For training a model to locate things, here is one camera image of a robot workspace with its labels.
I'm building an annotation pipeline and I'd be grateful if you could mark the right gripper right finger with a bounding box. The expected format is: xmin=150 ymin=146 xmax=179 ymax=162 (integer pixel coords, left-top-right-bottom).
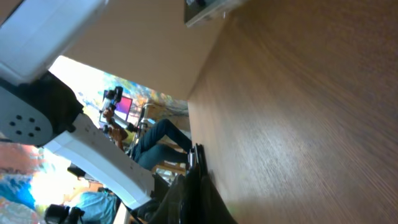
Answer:
xmin=195 ymin=144 xmax=237 ymax=224

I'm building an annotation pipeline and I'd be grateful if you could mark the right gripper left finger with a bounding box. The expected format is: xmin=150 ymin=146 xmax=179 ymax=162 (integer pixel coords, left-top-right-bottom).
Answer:
xmin=149 ymin=167 xmax=200 ymax=224

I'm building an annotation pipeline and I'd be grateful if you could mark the black Galaxy flip phone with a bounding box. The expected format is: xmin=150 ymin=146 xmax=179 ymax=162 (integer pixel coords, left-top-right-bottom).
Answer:
xmin=183 ymin=0 xmax=248 ymax=27

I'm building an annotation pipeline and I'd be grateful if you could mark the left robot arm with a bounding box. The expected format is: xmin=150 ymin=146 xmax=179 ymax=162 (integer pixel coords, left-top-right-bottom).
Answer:
xmin=1 ymin=0 xmax=154 ymax=209

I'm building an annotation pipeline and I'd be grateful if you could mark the seated person in jeans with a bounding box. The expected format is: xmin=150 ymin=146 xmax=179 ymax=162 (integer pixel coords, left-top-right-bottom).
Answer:
xmin=102 ymin=108 xmax=193 ymax=171

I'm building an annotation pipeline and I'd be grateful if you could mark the pink computer monitor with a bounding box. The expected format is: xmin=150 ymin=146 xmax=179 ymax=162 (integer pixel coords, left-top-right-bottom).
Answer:
xmin=99 ymin=96 xmax=132 ymax=126

